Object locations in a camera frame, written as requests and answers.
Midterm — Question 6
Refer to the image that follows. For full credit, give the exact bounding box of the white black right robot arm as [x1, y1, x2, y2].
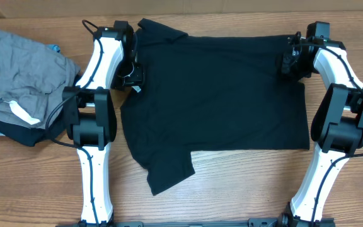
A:
[276, 35, 363, 226]

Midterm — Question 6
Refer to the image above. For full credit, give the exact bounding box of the black t-shirt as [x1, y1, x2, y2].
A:
[121, 19, 309, 195]

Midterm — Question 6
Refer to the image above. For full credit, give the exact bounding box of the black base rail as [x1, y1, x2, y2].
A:
[55, 216, 337, 227]

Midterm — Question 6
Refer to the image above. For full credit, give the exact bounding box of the grey folded shirt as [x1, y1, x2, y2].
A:
[0, 30, 80, 129]

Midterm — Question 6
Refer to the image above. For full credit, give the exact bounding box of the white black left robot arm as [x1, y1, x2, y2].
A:
[62, 21, 145, 226]

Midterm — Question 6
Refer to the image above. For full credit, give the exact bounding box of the black folded garment in stack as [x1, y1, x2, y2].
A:
[0, 74, 84, 148]

